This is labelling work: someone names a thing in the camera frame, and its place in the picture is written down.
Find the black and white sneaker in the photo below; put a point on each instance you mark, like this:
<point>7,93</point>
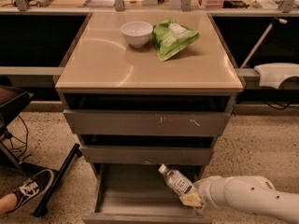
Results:
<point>32,188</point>

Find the white curved plastic part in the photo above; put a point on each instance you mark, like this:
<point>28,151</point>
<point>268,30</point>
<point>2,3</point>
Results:
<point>274,74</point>

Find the top grey drawer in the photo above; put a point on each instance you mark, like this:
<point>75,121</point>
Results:
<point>153,115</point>

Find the clear plastic water bottle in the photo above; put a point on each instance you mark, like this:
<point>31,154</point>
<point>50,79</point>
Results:
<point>177,181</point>

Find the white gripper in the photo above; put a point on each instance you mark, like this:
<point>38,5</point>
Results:
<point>207,188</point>

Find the grey drawer cabinet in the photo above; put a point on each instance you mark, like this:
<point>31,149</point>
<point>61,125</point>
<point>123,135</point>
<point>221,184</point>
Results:
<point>102,62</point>

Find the middle grey drawer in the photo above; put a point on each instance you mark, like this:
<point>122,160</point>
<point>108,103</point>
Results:
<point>178,150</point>

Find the green snack bag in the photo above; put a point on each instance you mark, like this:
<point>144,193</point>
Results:
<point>169,38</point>

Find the person's ankle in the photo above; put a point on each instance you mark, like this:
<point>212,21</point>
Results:
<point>8,203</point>

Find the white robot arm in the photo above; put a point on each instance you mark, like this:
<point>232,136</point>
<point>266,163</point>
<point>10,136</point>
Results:
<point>247,194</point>

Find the bottom grey open drawer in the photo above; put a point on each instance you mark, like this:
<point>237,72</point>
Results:
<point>137,194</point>

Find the white stick with black tip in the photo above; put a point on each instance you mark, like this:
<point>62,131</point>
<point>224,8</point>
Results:
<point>274,21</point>

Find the white ceramic bowl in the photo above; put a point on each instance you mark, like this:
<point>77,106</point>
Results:
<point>137,33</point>

